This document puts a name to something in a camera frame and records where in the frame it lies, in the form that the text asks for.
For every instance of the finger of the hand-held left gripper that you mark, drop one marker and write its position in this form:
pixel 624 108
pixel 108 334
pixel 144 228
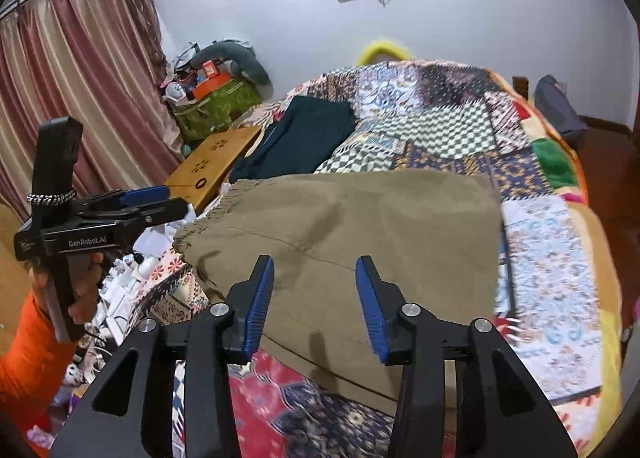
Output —
pixel 162 212
pixel 145 194

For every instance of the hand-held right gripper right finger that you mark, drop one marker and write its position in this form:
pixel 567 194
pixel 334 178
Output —
pixel 370 303

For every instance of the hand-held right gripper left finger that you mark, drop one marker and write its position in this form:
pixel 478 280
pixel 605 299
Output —
pixel 262 298

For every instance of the olive green pants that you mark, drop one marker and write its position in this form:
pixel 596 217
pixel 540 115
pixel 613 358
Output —
pixel 350 238

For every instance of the dark green folded pants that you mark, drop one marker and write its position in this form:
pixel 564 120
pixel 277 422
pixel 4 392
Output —
pixel 300 137

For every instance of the person's left hand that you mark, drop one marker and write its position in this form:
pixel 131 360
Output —
pixel 87 288

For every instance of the white crumpled cloth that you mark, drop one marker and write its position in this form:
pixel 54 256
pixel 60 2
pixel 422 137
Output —
pixel 155 238

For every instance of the wooden lap desk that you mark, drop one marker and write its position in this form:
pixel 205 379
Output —
pixel 210 162

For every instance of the green storage bag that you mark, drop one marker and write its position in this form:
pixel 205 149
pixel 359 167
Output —
pixel 220 107

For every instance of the orange box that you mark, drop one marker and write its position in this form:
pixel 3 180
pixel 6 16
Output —
pixel 212 82

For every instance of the pink striped curtain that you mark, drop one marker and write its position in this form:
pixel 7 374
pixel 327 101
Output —
pixel 75 62

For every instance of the grey neck pillow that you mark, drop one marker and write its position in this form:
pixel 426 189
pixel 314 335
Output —
pixel 247 60

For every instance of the patchwork printed blanket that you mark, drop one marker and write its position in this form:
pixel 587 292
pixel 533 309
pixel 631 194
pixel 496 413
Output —
pixel 540 248

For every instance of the yellow fuzzy headboard cushion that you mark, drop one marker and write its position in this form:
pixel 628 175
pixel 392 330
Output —
pixel 380 47

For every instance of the grey backpack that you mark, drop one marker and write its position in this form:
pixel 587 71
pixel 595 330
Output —
pixel 557 107

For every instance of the wooden bed post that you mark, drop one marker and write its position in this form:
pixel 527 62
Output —
pixel 521 86

